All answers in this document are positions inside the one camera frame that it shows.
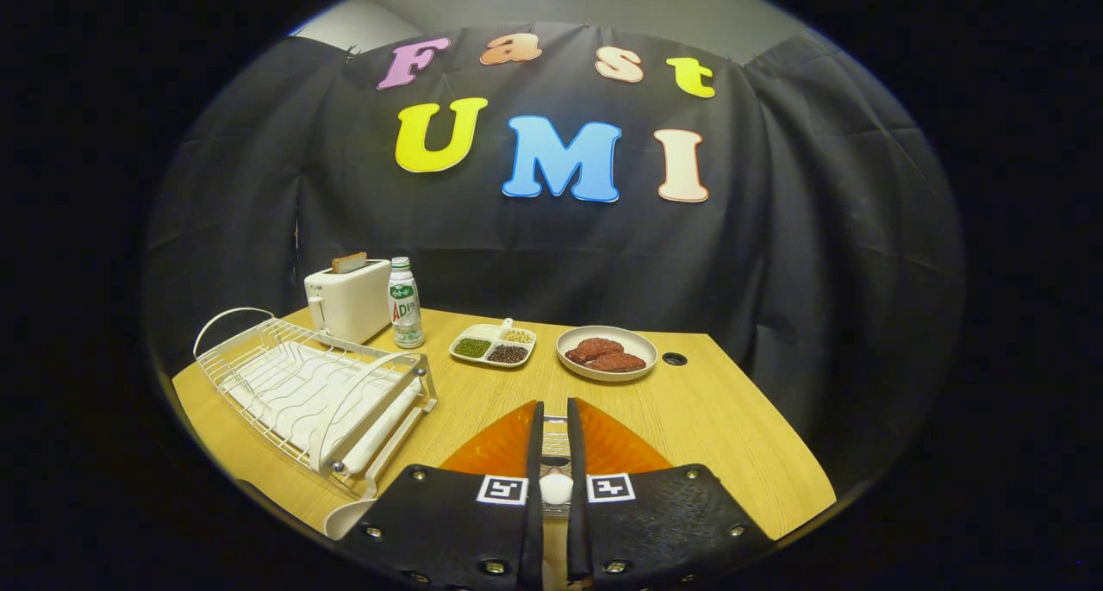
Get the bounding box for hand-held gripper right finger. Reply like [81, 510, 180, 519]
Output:
[566, 397, 776, 591]

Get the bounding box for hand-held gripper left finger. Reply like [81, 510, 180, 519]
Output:
[340, 400, 546, 591]

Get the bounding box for white plate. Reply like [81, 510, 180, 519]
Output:
[323, 498, 380, 541]

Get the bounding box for metal spoon with pink handle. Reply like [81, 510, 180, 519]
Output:
[539, 456, 575, 506]

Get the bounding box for metal wire basket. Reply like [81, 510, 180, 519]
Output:
[543, 414, 570, 516]

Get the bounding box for white wire dish rack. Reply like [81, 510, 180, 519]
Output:
[193, 307, 438, 499]

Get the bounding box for beige plate with meat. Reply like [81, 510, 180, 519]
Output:
[556, 325, 659, 383]

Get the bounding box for brown meat patty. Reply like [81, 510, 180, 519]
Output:
[565, 338, 625, 365]
[586, 351, 647, 374]

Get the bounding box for white divided snack tray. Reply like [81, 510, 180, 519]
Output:
[449, 318, 537, 369]

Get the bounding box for white drink bottle green label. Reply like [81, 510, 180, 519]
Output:
[388, 257, 425, 350]

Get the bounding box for white toaster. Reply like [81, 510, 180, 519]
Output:
[304, 259, 393, 345]

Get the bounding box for black backdrop cloth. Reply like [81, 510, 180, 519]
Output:
[142, 21, 966, 488]

